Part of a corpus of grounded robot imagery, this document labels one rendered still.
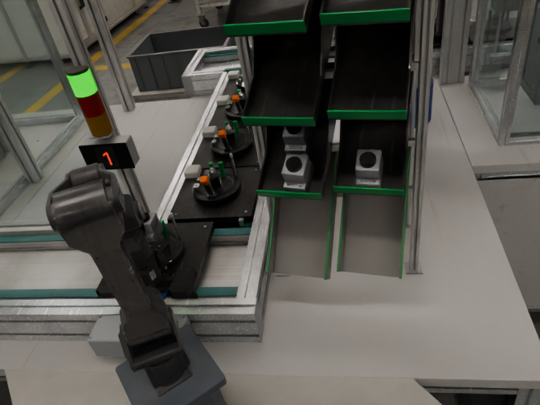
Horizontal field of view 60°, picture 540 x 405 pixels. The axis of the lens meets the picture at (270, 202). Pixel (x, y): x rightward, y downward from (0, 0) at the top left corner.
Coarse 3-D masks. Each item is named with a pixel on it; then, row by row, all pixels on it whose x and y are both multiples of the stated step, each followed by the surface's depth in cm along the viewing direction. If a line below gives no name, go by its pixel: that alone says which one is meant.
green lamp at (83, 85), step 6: (84, 72) 101; (90, 72) 102; (72, 78) 100; (78, 78) 100; (84, 78) 101; (90, 78) 102; (72, 84) 101; (78, 84) 101; (84, 84) 102; (90, 84) 102; (78, 90) 102; (84, 90) 102; (90, 90) 103; (96, 90) 105; (78, 96) 103; (84, 96) 103
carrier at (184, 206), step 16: (192, 176) 143; (224, 176) 137; (240, 176) 140; (256, 176) 139; (192, 192) 134; (224, 192) 131; (240, 192) 134; (176, 208) 132; (192, 208) 131; (208, 208) 130; (224, 208) 129; (240, 208) 128
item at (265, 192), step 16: (320, 112) 99; (272, 128) 98; (320, 128) 97; (272, 144) 99; (320, 144) 96; (272, 160) 97; (320, 160) 94; (272, 176) 95; (320, 176) 92; (256, 192) 92; (272, 192) 91; (288, 192) 90; (304, 192) 89; (320, 192) 88
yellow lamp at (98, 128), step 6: (102, 114) 107; (90, 120) 106; (96, 120) 106; (102, 120) 107; (108, 120) 109; (90, 126) 108; (96, 126) 107; (102, 126) 108; (108, 126) 109; (96, 132) 108; (102, 132) 108; (108, 132) 109
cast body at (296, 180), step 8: (288, 160) 87; (296, 160) 87; (304, 160) 88; (288, 168) 86; (296, 168) 86; (304, 168) 87; (312, 168) 91; (288, 176) 88; (296, 176) 87; (304, 176) 87; (312, 176) 92; (288, 184) 90; (296, 184) 89; (304, 184) 89
